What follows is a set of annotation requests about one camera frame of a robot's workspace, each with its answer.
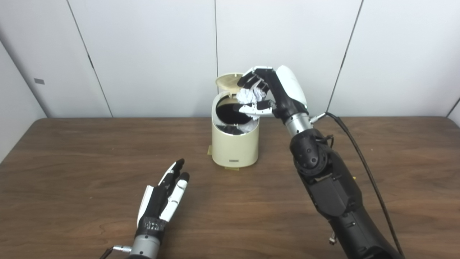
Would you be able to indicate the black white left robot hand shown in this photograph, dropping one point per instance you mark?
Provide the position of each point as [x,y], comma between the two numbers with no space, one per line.
[158,201]

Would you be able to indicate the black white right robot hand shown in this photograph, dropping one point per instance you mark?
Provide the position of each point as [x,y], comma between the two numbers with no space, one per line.
[289,90]

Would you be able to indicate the white paper ball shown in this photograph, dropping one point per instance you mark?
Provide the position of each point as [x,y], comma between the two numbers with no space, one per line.
[248,96]

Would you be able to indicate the cream round bin lid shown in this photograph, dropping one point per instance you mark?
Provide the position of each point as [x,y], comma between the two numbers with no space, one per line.
[226,82]

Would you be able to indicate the cream-colored desktop trash bin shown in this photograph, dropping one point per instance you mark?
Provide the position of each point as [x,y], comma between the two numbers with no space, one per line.
[233,147]

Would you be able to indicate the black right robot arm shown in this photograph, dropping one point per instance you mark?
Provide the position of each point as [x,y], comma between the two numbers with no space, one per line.
[334,194]

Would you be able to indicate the wide yellow tape piece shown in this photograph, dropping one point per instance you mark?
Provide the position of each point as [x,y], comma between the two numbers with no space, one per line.
[232,168]

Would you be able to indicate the small grey wall label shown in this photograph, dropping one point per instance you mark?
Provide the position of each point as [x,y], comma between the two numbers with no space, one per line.
[39,81]

